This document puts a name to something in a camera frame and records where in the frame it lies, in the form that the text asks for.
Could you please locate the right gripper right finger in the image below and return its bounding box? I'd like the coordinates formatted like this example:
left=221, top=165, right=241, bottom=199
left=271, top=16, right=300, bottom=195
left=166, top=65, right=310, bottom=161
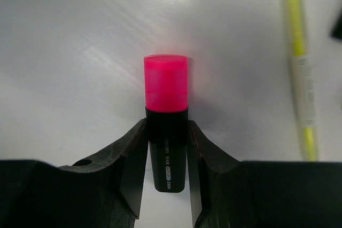
left=188, top=121, right=341, bottom=227

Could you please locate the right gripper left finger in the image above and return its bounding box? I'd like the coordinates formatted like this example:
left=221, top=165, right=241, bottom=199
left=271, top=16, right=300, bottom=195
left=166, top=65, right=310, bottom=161
left=1, top=120, right=147, bottom=227

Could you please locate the pink cap highlighter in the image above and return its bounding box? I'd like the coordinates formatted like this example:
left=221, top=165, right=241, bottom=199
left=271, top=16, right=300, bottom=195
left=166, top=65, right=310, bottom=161
left=144, top=54, right=189, bottom=193

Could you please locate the yellow pen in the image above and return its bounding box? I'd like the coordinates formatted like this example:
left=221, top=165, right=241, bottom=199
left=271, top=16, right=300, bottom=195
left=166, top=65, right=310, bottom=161
left=283, top=0, right=318, bottom=161

